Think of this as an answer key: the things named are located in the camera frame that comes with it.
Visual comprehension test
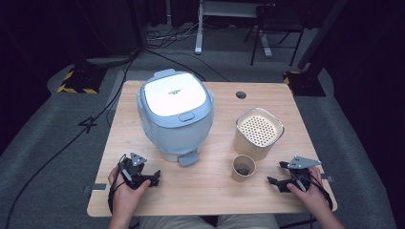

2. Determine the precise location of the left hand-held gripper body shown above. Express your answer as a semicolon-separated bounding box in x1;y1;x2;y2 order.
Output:
119;152;151;191

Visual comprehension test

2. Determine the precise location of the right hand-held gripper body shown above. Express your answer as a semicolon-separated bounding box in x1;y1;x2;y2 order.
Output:
287;156;323;192

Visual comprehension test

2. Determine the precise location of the beige container with perforated strainer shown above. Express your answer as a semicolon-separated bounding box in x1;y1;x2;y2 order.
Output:
232;107;286;161

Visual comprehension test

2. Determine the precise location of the beige paper cup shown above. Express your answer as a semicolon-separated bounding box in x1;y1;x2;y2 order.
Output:
230;154;257;183

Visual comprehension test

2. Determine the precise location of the light blue pedal trash can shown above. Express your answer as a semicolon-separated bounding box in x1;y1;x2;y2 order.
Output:
136;68;216;168

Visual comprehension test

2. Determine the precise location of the person's left hand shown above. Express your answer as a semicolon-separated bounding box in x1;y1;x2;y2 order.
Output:
108;165;152;219

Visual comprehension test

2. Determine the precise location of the person's right hand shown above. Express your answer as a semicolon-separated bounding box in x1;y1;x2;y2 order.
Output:
287;166;330;218

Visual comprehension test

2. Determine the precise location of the yellow black striped stand base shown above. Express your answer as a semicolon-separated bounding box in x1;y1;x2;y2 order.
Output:
283;70;327;97
56;64;108;95

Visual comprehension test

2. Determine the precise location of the dark slanted stand pole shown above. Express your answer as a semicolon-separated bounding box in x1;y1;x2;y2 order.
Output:
296;0;349;72

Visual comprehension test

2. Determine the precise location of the black chair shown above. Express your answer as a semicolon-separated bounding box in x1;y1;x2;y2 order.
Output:
243;2;307;68

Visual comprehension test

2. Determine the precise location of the right hand-held gripper black cable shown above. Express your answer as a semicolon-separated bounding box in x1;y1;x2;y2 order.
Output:
299;173;334;212

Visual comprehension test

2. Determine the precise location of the long black floor cable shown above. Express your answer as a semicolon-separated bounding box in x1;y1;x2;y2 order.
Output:
3;47;142;229

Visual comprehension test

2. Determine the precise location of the bundle of floor cables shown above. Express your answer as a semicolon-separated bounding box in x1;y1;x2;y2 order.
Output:
145;18;206;43

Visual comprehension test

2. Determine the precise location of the white desk frame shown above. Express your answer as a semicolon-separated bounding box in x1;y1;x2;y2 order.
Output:
194;0;274;58

